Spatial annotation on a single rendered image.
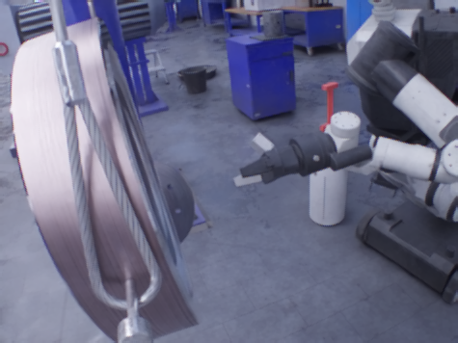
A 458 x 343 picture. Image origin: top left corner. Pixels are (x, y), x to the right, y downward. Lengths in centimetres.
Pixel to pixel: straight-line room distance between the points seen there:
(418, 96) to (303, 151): 27
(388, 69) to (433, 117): 14
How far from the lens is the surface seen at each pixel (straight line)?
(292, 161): 73
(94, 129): 23
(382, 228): 176
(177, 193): 72
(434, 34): 93
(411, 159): 78
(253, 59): 316
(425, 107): 78
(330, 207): 195
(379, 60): 80
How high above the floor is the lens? 130
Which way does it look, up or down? 30 degrees down
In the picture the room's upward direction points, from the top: 8 degrees counter-clockwise
